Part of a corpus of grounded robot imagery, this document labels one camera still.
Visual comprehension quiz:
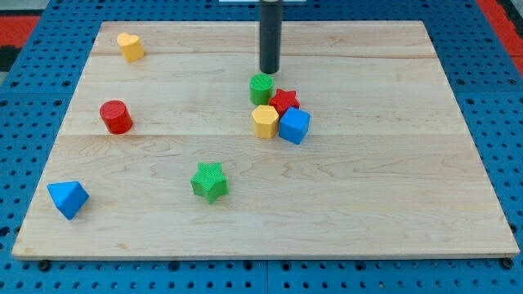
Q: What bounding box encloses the yellow hexagon block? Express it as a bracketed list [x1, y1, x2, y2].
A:
[251, 105, 279, 139]

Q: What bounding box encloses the green cylinder block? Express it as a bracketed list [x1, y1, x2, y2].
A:
[249, 73, 274, 105]

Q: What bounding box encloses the blue cube block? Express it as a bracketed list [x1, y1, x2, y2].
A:
[279, 107, 311, 145]

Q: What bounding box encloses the blue triangular prism block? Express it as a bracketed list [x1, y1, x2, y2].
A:
[47, 181, 89, 221]

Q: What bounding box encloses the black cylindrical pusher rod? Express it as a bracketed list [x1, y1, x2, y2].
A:
[259, 0, 283, 74]

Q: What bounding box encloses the green star block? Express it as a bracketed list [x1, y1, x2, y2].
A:
[190, 163, 228, 204]

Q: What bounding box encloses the light wooden board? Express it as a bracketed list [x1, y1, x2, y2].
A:
[12, 20, 520, 261]

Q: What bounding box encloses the red star block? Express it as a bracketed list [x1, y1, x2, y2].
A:
[269, 88, 301, 118]

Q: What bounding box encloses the yellow heart block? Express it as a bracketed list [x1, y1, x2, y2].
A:
[116, 33, 145, 62]

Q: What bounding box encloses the red cylinder block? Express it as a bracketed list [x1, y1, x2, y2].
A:
[99, 100, 133, 135]

